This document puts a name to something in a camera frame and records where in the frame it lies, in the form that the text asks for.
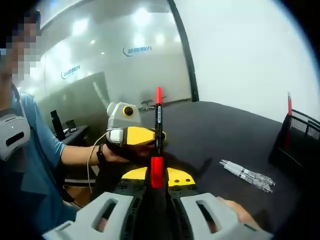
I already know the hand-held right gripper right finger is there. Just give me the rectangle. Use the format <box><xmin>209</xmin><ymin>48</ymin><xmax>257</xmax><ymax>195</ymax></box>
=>
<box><xmin>163</xmin><ymin>167</ymin><xmax>274</xmax><ymax>240</ymax></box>

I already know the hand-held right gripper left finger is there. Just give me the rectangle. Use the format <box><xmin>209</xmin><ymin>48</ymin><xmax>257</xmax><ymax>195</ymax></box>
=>
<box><xmin>42</xmin><ymin>166</ymin><xmax>153</xmax><ymax>240</ymax></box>

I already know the red capped black marker pen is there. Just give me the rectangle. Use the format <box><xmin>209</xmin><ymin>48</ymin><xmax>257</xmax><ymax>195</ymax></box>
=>
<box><xmin>150</xmin><ymin>86</ymin><xmax>165</xmax><ymax>189</ymax></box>

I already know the clear white pen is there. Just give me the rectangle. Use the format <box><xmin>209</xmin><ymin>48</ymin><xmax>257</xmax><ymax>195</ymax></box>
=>
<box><xmin>219</xmin><ymin>162</ymin><xmax>274</xmax><ymax>194</ymax></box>
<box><xmin>220</xmin><ymin>159</ymin><xmax>276</xmax><ymax>187</ymax></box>
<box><xmin>219</xmin><ymin>161</ymin><xmax>275</xmax><ymax>191</ymax></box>

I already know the black mesh holder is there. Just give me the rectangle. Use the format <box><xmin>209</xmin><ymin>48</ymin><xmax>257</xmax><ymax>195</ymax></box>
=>
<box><xmin>268</xmin><ymin>108</ymin><xmax>320</xmax><ymax>176</ymax></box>

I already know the slim red pen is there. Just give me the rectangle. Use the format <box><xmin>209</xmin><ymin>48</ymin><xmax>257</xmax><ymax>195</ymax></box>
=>
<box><xmin>286</xmin><ymin>91</ymin><xmax>293</xmax><ymax>150</ymax></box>

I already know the person's right hand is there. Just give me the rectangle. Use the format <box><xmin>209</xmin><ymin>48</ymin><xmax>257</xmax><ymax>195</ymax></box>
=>
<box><xmin>216</xmin><ymin>196</ymin><xmax>257</xmax><ymax>231</ymax></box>

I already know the person's left hand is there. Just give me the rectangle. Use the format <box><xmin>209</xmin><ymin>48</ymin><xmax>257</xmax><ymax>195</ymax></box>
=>
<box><xmin>101</xmin><ymin>142</ymin><xmax>158</xmax><ymax>165</ymax></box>

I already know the office chair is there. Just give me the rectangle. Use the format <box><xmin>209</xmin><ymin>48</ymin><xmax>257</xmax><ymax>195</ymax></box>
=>
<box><xmin>140</xmin><ymin>98</ymin><xmax>156</xmax><ymax>112</ymax></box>

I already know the black wristband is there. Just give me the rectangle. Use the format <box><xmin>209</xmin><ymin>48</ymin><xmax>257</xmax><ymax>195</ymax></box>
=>
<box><xmin>95</xmin><ymin>142</ymin><xmax>106</xmax><ymax>165</ymax></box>

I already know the dark side desk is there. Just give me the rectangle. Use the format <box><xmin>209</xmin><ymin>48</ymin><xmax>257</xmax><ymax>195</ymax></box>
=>
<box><xmin>56</xmin><ymin>124</ymin><xmax>90</xmax><ymax>147</ymax></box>

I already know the black water bottle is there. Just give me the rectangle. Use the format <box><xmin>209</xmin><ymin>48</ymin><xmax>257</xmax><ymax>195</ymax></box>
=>
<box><xmin>50</xmin><ymin>109</ymin><xmax>67</xmax><ymax>141</ymax></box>

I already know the person in blue shirt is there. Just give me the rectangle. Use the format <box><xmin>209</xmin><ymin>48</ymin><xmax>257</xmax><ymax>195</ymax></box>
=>
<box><xmin>0</xmin><ymin>91</ymin><xmax>77</xmax><ymax>230</ymax></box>

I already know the grey worn chest device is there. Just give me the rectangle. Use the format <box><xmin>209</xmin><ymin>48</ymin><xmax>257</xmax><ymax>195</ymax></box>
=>
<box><xmin>0</xmin><ymin>114</ymin><xmax>32</xmax><ymax>162</ymax></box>

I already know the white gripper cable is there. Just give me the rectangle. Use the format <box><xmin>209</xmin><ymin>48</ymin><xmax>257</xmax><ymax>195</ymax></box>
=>
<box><xmin>85</xmin><ymin>131</ymin><xmax>111</xmax><ymax>194</ymax></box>

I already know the black door frame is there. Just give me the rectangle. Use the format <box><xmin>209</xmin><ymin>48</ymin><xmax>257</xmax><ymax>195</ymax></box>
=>
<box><xmin>166</xmin><ymin>0</ymin><xmax>200</xmax><ymax>103</ymax></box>

